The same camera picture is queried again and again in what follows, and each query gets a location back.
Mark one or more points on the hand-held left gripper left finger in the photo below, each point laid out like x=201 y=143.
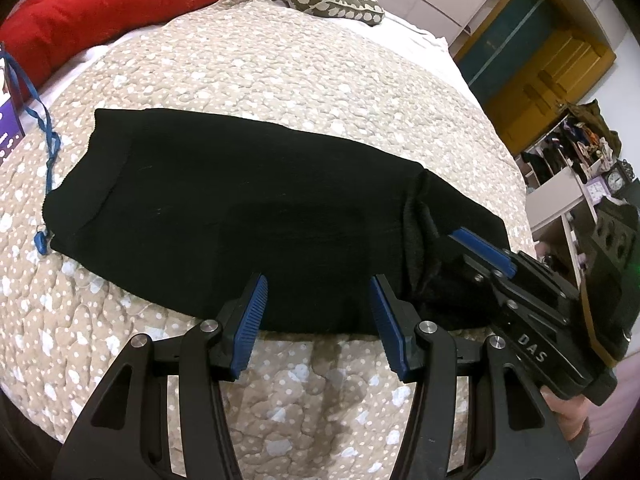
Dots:
x=247 y=330

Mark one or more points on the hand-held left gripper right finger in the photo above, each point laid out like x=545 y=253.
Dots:
x=387 y=325

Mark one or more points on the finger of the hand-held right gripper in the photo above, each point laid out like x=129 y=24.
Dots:
x=467 y=290
x=485 y=250

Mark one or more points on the black pants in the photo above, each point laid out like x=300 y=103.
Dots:
x=250 y=230

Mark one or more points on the person's right hand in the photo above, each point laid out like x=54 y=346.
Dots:
x=567 y=412

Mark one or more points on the cluttered white shelf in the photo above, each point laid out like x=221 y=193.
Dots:
x=565 y=185

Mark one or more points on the small dark table clock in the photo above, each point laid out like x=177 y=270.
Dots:
x=617 y=178

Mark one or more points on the yellow wooden door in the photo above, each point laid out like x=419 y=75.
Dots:
x=550 y=90

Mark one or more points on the teal door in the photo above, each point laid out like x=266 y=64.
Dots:
x=500 y=40

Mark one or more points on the beige dotted quilted blanket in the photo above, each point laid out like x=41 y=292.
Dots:
x=300 y=85

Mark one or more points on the purple badge card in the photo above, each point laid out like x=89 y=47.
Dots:
x=7 y=110

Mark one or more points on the red floral quilt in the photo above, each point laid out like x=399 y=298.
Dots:
x=100 y=5

